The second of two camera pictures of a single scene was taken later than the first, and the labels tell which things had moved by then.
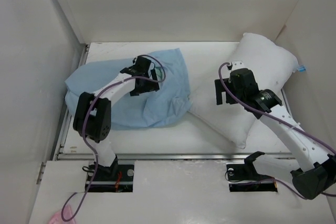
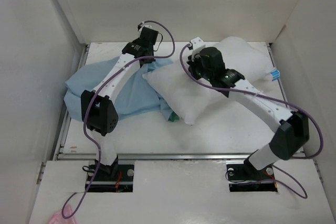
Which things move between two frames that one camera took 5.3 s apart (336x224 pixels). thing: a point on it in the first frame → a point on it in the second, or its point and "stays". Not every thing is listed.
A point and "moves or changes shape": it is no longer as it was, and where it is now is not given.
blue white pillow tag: [302, 68] → [275, 74]
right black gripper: [219, 88] → [191, 67]
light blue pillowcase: [171, 101] moves or changes shape
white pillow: [272, 65] → [192, 99]
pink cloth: [56, 217] stays
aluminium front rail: [168, 156] stays
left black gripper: [151, 86] → [151, 60]
